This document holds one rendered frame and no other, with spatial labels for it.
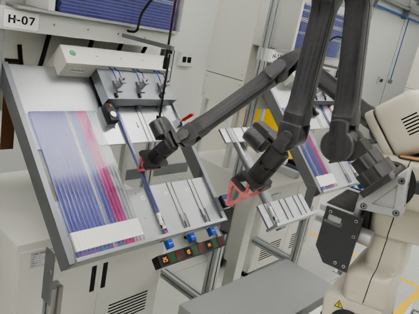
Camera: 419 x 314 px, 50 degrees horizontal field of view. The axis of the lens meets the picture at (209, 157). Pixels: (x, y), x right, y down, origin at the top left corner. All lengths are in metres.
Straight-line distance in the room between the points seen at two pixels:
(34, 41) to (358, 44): 1.19
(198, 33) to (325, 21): 3.14
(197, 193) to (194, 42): 2.56
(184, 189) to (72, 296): 0.61
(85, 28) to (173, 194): 0.68
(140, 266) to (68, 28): 1.04
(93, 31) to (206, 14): 2.57
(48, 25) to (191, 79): 2.70
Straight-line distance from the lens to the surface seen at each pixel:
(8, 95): 1.62
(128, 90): 1.77
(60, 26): 1.69
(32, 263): 1.74
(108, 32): 1.79
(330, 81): 1.52
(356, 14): 1.10
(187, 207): 1.72
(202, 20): 4.22
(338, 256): 1.29
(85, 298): 1.97
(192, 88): 4.28
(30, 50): 1.83
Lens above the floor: 1.45
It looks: 16 degrees down
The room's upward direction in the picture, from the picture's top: 11 degrees clockwise
